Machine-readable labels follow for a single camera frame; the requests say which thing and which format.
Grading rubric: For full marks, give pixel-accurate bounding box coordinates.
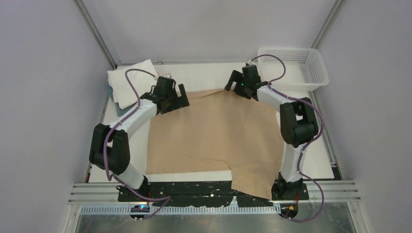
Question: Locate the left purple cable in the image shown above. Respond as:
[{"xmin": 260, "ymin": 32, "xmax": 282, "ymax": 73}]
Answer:
[{"xmin": 101, "ymin": 68, "xmax": 171, "ymax": 220}]

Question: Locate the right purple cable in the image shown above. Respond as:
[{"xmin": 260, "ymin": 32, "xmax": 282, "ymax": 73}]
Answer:
[{"xmin": 248, "ymin": 54, "xmax": 326, "ymax": 223}]

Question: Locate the purple cable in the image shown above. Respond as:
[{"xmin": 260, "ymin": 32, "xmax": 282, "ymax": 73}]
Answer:
[
  {"xmin": 248, "ymin": 54, "xmax": 326, "ymax": 223},
  {"xmin": 101, "ymin": 68, "xmax": 171, "ymax": 220}
]

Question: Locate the beige t shirt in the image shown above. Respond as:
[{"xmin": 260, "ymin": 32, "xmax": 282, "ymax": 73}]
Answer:
[{"xmin": 146, "ymin": 90, "xmax": 284, "ymax": 200}]

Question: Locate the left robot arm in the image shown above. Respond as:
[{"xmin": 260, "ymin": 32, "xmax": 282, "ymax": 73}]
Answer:
[{"xmin": 89, "ymin": 77, "xmax": 190, "ymax": 201}]

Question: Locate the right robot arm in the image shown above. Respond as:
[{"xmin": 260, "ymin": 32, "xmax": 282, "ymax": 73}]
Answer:
[{"xmin": 224, "ymin": 65, "xmax": 321, "ymax": 200}]

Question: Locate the white folded t shirt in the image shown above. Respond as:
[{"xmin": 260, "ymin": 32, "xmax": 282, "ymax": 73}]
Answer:
[{"xmin": 107, "ymin": 59, "xmax": 158, "ymax": 109}]

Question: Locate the white plastic basket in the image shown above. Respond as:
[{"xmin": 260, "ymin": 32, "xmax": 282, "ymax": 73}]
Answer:
[{"xmin": 256, "ymin": 47, "xmax": 329, "ymax": 92}]

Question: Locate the blue-grey folded t shirt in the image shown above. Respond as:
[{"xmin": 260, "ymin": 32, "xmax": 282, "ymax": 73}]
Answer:
[{"xmin": 108, "ymin": 86, "xmax": 135, "ymax": 117}]

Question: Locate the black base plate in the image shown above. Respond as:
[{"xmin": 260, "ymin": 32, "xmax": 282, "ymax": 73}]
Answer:
[{"xmin": 117, "ymin": 180, "xmax": 309, "ymax": 208}]

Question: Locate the aluminium front rail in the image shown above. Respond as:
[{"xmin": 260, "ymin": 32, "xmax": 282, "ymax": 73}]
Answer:
[{"xmin": 69, "ymin": 180, "xmax": 361, "ymax": 216}]

